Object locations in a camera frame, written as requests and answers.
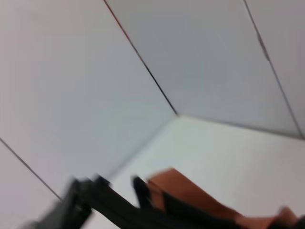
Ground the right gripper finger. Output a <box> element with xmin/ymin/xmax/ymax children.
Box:
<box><xmin>132</xmin><ymin>176</ymin><xmax>154</xmax><ymax>211</ymax></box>
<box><xmin>23</xmin><ymin>174</ymin><xmax>112</xmax><ymax>229</ymax></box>

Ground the black bag with orange handles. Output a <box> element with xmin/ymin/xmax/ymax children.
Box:
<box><xmin>90</xmin><ymin>167</ymin><xmax>305</xmax><ymax>229</ymax></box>

